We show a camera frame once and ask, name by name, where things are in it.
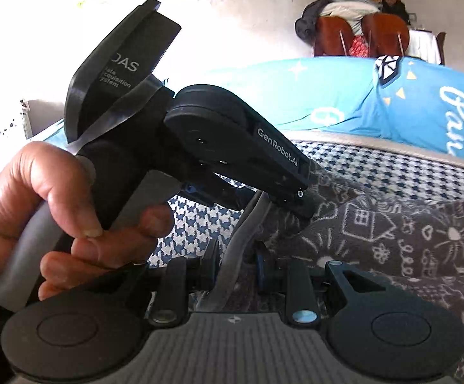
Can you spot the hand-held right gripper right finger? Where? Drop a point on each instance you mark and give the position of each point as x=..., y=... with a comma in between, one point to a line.
x=261, y=266

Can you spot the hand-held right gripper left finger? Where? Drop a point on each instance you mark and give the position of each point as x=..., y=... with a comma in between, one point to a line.
x=210, y=266

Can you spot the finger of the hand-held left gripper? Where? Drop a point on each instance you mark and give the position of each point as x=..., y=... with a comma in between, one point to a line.
x=212, y=192
x=301, y=204

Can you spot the grey patterned fleece jacket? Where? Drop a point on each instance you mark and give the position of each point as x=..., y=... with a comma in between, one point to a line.
x=375, y=240

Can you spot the person's left hand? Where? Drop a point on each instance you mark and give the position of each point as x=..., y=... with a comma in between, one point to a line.
x=36, y=208

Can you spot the pale box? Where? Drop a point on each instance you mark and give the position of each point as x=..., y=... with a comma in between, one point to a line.
x=42, y=116

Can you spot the blue printed quilt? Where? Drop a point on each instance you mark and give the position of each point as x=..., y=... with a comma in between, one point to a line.
x=355, y=96

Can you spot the red floral cloth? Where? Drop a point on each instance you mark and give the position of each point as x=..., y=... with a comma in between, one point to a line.
x=359, y=46

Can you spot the table with white cloth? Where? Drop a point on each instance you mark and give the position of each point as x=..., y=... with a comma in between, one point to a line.
x=423, y=46

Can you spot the pile of pale bedding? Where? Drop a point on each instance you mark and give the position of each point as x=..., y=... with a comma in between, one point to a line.
x=347, y=6

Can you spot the round dark chair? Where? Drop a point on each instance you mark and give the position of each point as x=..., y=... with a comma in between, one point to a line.
x=441, y=46

